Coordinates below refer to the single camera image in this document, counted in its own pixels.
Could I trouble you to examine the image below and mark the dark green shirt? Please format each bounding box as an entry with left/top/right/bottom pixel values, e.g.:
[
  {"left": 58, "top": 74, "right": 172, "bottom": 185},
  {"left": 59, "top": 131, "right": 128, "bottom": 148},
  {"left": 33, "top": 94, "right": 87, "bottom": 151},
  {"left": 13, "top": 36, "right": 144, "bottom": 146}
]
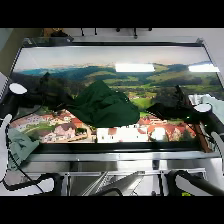
[{"left": 64, "top": 79, "right": 141, "bottom": 129}]

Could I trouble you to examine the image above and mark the brown clothes hanger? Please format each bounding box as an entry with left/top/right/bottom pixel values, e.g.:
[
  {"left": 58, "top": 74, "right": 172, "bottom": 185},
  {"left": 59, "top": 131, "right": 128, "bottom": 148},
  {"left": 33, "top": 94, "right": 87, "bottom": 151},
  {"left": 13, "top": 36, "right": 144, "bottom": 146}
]
[{"left": 174, "top": 84, "right": 214, "bottom": 154}]

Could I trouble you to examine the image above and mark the silver frame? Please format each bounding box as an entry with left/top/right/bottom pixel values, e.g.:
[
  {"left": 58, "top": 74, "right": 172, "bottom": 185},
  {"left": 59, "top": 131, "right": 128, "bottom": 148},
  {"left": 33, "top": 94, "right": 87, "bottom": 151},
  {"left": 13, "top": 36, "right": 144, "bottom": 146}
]
[{"left": 0, "top": 150, "right": 224, "bottom": 197}]

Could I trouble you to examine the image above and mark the pale green garment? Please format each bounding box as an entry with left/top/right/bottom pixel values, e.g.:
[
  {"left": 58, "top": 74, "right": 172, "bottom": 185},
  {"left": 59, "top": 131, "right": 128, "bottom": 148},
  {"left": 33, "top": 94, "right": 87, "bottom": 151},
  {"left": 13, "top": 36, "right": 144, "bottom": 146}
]
[{"left": 5, "top": 127, "right": 42, "bottom": 172}]

